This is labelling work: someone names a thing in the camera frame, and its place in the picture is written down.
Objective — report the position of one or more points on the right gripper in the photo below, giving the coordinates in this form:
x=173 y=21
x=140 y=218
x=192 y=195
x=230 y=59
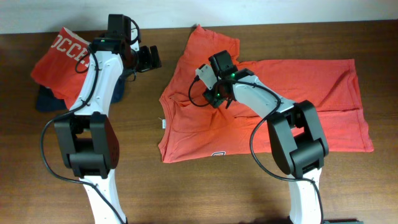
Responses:
x=214 y=100

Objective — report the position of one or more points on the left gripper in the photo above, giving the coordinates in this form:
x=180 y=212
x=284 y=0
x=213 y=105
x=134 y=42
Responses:
x=147 y=63

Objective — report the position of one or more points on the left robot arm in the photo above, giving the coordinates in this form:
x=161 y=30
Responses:
x=87 y=141

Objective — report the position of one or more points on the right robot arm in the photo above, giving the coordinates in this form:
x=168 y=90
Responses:
x=298 y=142

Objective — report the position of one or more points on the folded red soccer shirt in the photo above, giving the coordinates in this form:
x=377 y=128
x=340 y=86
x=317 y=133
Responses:
x=64 y=67

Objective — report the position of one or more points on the folded navy garment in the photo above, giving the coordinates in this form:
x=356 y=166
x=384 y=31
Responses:
x=48 y=100

